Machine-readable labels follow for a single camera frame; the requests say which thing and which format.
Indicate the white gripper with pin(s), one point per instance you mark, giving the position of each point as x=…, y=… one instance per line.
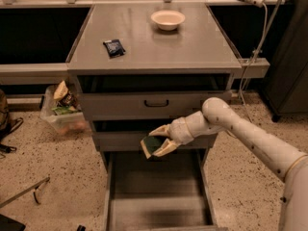
x=178, y=131

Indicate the green yellow sponge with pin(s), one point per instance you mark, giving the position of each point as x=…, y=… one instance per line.
x=150, y=144

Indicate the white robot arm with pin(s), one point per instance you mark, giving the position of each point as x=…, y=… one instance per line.
x=288, y=163

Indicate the grey bottom drawer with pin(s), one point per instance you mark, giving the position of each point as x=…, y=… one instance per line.
x=158, y=194

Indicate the grey drawer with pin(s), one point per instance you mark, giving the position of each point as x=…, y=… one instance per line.
x=124, y=135
x=148, y=96
x=158, y=194

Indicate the grey middle drawer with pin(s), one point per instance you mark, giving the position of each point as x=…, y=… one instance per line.
x=124, y=135

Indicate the grey top drawer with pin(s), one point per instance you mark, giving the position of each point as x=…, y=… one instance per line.
x=148, y=96

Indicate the grey drawer cabinet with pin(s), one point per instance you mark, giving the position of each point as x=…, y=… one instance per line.
x=197, y=46

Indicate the clear plastic bin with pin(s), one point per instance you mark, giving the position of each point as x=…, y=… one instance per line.
x=62, y=124

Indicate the dark blue snack packet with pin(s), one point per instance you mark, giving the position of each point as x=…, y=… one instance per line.
x=114, y=48

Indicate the tan snack bag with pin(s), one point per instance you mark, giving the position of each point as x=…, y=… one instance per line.
x=63, y=95

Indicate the white bowl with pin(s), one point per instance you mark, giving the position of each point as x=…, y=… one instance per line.
x=168, y=20

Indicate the metal bar on floor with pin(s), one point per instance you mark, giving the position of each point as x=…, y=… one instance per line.
x=33, y=187

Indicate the dark rolling cabinet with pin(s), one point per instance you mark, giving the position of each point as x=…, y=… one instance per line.
x=285, y=87

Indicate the dark backpack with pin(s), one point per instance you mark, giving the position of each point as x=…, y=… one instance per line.
x=7, y=125

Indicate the black object bottom left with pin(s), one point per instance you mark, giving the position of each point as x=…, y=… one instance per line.
x=9, y=224

